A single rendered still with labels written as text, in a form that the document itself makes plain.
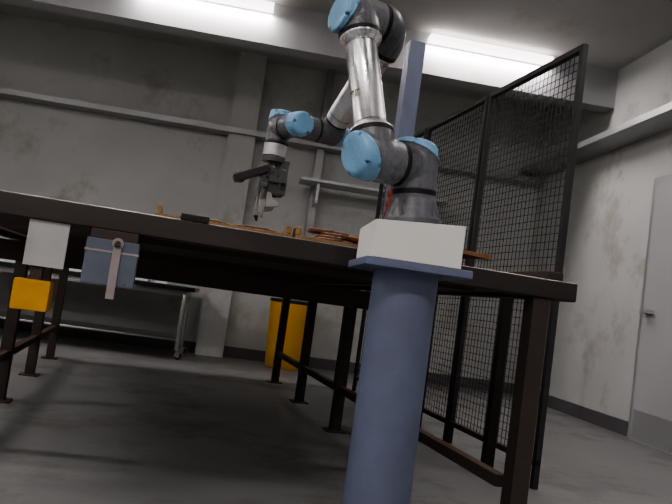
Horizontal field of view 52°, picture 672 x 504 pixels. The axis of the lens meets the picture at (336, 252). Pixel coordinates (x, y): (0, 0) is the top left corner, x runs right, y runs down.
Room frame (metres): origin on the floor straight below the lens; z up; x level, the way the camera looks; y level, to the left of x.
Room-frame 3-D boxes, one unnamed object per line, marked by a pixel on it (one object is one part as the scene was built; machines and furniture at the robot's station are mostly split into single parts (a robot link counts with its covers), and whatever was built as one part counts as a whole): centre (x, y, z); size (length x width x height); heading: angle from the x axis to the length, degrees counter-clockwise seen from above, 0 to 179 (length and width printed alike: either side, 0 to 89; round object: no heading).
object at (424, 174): (1.80, -0.17, 1.13); 0.13 x 0.12 x 0.14; 124
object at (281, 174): (2.17, 0.23, 1.11); 0.09 x 0.08 x 0.12; 102
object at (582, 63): (4.86, -0.72, 1.11); 3.04 x 0.03 x 2.21; 15
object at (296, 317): (7.49, 0.40, 0.36); 0.46 x 0.46 x 0.73
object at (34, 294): (1.82, 0.77, 0.74); 0.09 x 0.08 x 0.24; 105
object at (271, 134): (2.17, 0.23, 1.27); 0.09 x 0.08 x 0.11; 34
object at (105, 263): (1.87, 0.60, 0.77); 0.14 x 0.11 x 0.18; 105
